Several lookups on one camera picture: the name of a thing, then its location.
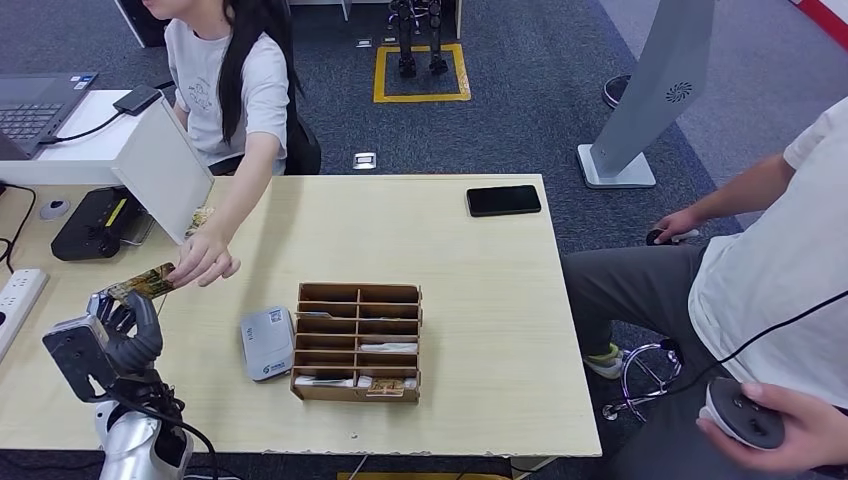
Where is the operator person's right hand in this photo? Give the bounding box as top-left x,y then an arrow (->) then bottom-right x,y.
652,206 -> 704,245

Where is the operator person's left hand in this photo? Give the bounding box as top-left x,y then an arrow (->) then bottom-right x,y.
695,382 -> 848,474

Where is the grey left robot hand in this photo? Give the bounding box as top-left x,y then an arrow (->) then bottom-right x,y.
87,290 -> 165,376

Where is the guest person's left hand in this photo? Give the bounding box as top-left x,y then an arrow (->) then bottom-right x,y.
166,228 -> 242,289

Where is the black handheld controller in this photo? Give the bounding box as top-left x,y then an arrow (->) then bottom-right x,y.
645,227 -> 700,248

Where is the stack of hotel cards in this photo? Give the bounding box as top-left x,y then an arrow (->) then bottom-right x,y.
187,205 -> 216,238

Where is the hotel picture ID card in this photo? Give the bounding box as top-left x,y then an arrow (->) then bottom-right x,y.
104,262 -> 178,307

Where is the white-rimmed round handheld controller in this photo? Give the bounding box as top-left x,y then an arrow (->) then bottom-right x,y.
698,377 -> 788,452

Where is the operator person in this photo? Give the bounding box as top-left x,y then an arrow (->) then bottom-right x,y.
561,95 -> 848,480

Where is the grey card reader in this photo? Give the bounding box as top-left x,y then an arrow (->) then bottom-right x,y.
239,305 -> 297,384

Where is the guest person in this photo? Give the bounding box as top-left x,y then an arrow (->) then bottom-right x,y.
142,0 -> 306,289

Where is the wooden slotted card organizer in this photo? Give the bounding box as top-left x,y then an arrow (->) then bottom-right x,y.
289,282 -> 423,405

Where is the white desk partition box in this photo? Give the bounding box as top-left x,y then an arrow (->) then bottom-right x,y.
0,87 -> 215,247

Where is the black desktop device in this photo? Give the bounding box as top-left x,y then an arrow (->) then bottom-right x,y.
50,186 -> 144,262

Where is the white power strip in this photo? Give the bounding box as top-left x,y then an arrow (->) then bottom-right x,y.
0,268 -> 50,362

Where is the chrome stool base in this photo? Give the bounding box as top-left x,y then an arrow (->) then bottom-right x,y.
601,339 -> 686,424

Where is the grey kiosk stand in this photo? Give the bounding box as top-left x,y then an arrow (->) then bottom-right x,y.
577,0 -> 718,190

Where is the black shoe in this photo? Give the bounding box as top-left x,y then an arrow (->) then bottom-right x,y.
601,74 -> 633,110

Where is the black office chair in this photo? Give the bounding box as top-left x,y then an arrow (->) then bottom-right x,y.
208,0 -> 323,177

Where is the small round grey puck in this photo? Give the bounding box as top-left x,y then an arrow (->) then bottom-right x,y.
38,198 -> 72,222

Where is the operator's pale green shoe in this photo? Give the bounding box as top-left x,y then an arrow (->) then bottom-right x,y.
582,343 -> 625,381

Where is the black power adapter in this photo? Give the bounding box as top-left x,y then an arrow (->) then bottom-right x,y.
112,84 -> 164,118

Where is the black smartphone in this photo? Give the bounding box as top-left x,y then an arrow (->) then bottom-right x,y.
465,184 -> 543,219

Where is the dark grey laptop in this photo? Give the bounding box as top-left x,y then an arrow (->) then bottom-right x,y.
0,71 -> 99,162

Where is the yellow floor tape square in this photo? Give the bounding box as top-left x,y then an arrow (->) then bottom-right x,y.
372,42 -> 473,104

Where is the standing humanoid robot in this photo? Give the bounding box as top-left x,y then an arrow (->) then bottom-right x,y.
387,0 -> 450,77

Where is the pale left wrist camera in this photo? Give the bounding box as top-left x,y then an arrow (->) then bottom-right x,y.
41,315 -> 117,404

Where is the metal wire stand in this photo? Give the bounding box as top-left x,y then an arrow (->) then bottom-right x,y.
120,210 -> 158,248

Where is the black controller cable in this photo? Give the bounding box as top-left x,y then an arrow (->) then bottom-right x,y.
662,290 -> 848,399

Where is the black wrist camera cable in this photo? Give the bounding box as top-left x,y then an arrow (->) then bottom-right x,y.
105,387 -> 221,480

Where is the thin black desk cable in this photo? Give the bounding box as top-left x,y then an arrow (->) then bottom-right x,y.
0,182 -> 38,274

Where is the black adapter cable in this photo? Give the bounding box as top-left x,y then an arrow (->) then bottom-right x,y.
37,109 -> 127,147

